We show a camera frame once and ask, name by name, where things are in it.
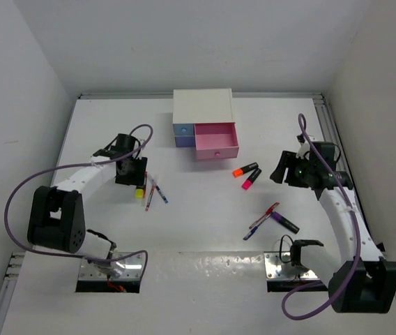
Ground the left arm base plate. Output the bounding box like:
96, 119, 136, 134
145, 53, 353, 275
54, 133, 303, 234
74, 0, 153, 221
78, 253, 145, 281

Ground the aluminium frame rail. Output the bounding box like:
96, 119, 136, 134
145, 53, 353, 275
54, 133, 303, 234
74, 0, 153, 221
312, 94, 386, 255

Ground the light blue drawer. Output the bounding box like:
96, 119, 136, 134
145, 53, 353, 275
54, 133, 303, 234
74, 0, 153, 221
173, 124, 195, 136

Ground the pink pen refill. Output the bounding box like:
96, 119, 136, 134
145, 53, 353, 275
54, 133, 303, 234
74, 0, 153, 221
145, 181, 157, 211

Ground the red gel pen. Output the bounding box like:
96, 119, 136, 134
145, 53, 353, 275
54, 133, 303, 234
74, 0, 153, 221
249, 202, 280, 230

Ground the pink drawer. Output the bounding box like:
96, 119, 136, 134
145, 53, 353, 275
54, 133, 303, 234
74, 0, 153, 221
195, 123, 239, 160

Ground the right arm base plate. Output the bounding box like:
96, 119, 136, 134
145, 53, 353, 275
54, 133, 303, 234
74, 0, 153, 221
264, 251, 319, 281

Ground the red pen refill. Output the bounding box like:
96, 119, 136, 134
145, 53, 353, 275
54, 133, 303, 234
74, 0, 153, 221
142, 171, 148, 199

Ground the blue pen refill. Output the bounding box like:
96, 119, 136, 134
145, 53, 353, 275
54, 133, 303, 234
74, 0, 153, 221
153, 175, 169, 204

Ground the orange highlighter marker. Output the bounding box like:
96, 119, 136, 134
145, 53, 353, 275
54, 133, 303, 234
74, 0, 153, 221
232, 162, 259, 178

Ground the white drawer cabinet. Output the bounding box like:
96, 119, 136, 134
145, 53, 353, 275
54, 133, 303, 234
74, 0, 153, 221
172, 87, 236, 148

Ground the blue gel pen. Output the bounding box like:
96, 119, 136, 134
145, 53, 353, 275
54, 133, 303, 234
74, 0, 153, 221
243, 217, 268, 241

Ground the purple highlighter marker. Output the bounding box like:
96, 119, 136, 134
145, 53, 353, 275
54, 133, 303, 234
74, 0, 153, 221
271, 211, 300, 234

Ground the white front shelf board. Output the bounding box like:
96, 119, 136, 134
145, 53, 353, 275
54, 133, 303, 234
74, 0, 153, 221
2, 252, 396, 334

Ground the pink highlighter marker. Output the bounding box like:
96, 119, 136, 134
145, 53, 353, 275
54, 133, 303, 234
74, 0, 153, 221
242, 168, 262, 190

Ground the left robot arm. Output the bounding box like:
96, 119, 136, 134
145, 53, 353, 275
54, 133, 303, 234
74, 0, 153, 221
27, 134, 148, 262

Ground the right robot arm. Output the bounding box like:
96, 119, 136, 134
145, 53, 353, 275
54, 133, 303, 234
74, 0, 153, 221
270, 138, 396, 314

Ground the yellow highlighter marker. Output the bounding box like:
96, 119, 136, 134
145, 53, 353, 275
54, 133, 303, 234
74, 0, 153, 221
135, 186, 145, 199

